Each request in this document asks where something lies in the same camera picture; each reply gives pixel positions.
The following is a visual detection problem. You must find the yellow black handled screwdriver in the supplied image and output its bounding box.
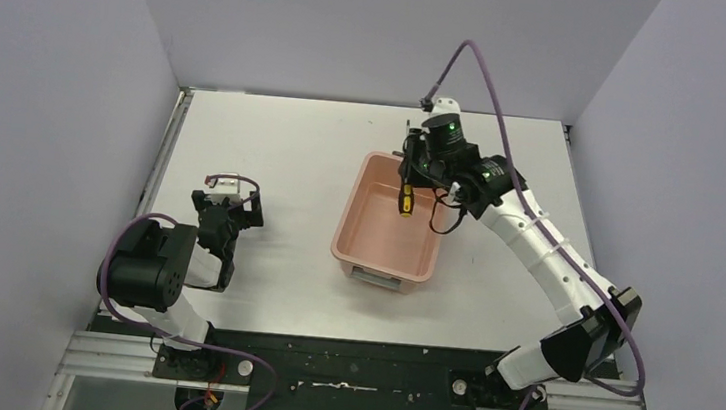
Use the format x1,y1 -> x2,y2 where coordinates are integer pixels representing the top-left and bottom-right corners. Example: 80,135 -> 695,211
398,181 -> 415,217

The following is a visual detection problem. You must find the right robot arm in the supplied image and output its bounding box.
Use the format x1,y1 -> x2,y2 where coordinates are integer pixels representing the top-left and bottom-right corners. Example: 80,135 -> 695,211
398,113 -> 642,391

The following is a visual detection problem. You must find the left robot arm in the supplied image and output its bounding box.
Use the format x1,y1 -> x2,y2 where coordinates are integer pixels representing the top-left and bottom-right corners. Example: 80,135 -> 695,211
96,189 -> 264,380

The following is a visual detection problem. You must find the pink plastic bin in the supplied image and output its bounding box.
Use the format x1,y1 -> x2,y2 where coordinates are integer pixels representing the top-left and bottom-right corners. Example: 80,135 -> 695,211
330,151 -> 451,293

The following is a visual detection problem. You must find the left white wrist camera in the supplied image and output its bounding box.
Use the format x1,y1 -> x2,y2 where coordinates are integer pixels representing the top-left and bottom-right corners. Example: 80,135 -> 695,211
205,174 -> 241,204

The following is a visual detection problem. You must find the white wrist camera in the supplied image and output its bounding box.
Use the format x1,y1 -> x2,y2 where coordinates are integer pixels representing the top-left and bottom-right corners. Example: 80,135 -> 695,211
428,96 -> 462,117
205,174 -> 241,204

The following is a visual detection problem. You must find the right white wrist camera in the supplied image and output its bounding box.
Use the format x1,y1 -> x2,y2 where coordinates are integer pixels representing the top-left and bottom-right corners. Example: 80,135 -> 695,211
428,96 -> 462,117

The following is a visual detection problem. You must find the left side aluminium rail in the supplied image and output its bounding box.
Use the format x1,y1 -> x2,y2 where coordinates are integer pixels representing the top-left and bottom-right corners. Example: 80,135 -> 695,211
135,87 -> 194,216

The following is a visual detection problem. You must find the aluminium rail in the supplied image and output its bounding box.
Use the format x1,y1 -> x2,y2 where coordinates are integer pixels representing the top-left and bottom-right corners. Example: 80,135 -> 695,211
135,87 -> 194,216
41,325 -> 664,410

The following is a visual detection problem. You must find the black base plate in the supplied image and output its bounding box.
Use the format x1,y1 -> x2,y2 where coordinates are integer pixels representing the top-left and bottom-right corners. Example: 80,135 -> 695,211
65,323 -> 616,410

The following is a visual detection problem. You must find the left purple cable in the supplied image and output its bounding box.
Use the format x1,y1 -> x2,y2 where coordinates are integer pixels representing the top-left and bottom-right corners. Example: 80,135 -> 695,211
87,208 -> 293,410

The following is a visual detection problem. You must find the aluminium front rail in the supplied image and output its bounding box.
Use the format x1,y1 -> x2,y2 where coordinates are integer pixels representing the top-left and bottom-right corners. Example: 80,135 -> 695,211
41,325 -> 664,410

